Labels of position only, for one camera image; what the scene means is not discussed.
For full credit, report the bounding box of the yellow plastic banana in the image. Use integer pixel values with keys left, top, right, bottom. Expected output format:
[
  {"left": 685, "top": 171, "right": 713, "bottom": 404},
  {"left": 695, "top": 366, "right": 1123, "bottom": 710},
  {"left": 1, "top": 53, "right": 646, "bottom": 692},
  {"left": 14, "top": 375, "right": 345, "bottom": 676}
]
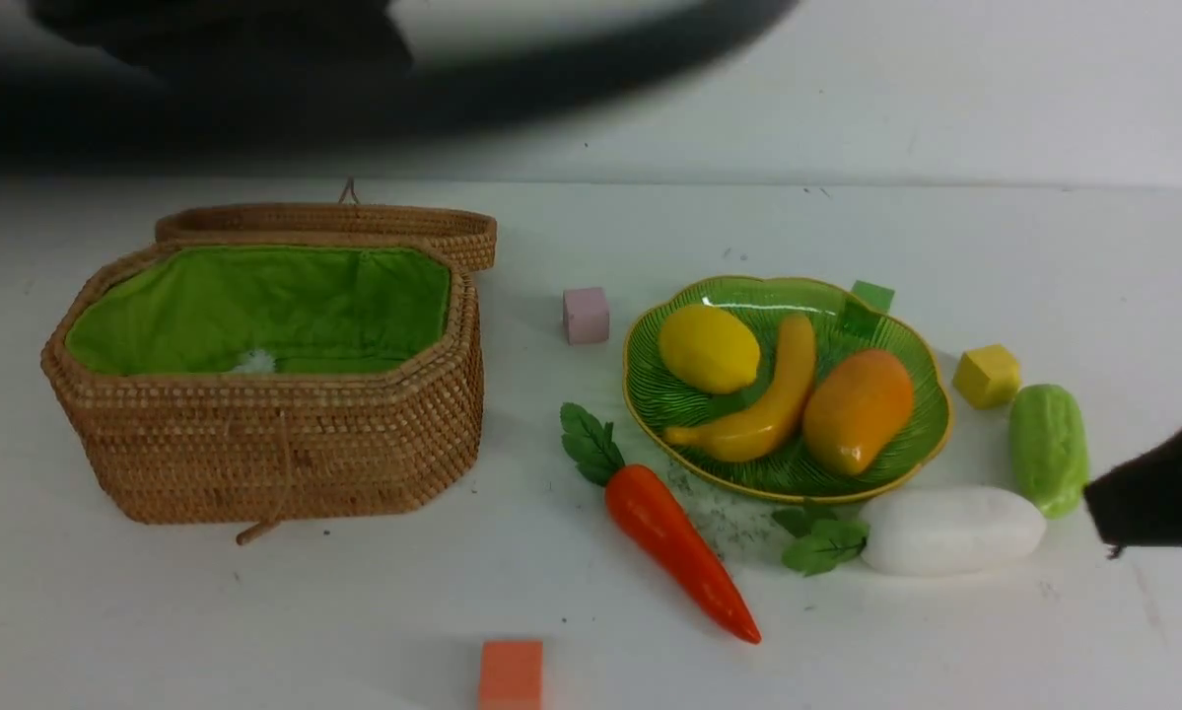
[{"left": 662, "top": 315, "right": 817, "bottom": 463}]

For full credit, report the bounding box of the pink foam cube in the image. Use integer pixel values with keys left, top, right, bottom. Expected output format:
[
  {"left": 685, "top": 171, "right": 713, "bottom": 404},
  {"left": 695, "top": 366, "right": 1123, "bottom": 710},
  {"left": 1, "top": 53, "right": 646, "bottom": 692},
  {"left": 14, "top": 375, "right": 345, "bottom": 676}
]
[{"left": 561, "top": 287, "right": 610, "bottom": 346}]

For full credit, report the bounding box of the orange plastic carrot with leaves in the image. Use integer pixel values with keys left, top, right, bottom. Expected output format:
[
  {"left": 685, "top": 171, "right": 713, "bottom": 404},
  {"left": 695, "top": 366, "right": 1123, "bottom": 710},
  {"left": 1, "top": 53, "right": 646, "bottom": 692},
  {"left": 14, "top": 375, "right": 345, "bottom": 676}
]
[{"left": 559, "top": 400, "right": 764, "bottom": 644}]

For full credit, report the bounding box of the orange foam cube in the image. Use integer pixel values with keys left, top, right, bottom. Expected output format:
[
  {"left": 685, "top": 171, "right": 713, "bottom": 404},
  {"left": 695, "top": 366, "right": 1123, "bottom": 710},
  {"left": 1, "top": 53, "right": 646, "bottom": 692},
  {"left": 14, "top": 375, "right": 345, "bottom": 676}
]
[{"left": 478, "top": 639, "right": 544, "bottom": 709}]

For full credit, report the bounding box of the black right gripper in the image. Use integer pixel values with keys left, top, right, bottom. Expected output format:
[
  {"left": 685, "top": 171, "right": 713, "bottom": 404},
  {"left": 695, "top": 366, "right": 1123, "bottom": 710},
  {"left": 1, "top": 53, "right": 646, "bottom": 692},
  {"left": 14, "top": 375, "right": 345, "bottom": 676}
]
[{"left": 1083, "top": 428, "right": 1182, "bottom": 560}]

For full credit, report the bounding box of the green plastic cucumber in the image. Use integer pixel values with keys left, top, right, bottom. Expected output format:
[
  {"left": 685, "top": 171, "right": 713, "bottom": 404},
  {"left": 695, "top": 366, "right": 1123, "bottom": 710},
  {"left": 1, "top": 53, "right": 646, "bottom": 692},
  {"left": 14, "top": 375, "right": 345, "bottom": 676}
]
[{"left": 1009, "top": 384, "right": 1090, "bottom": 520}]

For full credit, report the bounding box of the white plastic radish with leaves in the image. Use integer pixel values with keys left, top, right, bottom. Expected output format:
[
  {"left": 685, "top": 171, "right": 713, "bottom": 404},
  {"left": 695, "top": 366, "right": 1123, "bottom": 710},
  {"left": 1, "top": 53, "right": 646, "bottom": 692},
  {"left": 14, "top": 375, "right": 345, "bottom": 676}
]
[{"left": 771, "top": 486, "right": 1048, "bottom": 577}]

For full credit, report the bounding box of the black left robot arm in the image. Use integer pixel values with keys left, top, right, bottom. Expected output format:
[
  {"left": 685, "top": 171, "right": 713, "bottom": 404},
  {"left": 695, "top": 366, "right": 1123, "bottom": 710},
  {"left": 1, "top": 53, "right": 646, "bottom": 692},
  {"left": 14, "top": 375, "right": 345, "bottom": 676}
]
[{"left": 0, "top": 1, "right": 798, "bottom": 175}]

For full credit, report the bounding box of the yellow foam cube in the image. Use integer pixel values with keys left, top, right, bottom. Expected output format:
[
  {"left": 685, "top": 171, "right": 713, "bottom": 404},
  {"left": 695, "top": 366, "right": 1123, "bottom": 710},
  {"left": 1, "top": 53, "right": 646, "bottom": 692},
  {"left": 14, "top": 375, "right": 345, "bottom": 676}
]
[{"left": 952, "top": 343, "right": 1022, "bottom": 410}]

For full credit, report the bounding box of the green glass leaf plate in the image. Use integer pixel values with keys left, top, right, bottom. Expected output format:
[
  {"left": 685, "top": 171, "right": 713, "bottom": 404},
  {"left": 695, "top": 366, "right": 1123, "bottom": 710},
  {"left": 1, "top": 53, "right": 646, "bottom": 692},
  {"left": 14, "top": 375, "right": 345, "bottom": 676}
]
[{"left": 622, "top": 275, "right": 954, "bottom": 504}]

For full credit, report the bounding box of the orange yellow plastic mango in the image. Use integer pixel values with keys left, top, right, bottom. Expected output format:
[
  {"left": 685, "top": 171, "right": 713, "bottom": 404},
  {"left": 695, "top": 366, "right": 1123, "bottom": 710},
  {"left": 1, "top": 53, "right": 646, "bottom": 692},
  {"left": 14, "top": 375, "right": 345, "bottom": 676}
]
[{"left": 801, "top": 349, "right": 915, "bottom": 476}]

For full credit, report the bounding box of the woven wicker basket green lining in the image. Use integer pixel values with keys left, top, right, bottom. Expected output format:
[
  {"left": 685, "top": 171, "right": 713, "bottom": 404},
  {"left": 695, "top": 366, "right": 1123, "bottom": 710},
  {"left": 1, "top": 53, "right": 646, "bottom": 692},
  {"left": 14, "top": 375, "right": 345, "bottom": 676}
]
[{"left": 41, "top": 237, "right": 483, "bottom": 543}]

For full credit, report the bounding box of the yellow plastic lemon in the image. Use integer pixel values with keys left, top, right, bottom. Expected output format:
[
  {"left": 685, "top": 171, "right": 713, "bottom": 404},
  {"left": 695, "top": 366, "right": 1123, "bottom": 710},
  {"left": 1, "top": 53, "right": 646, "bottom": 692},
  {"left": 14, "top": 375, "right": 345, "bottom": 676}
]
[{"left": 658, "top": 302, "right": 761, "bottom": 395}]

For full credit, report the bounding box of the green foam cube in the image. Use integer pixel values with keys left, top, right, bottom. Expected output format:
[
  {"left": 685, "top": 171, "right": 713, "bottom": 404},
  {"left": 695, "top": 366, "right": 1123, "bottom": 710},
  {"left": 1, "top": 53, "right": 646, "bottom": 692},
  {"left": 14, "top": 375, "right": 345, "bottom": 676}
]
[{"left": 839, "top": 280, "right": 896, "bottom": 340}]

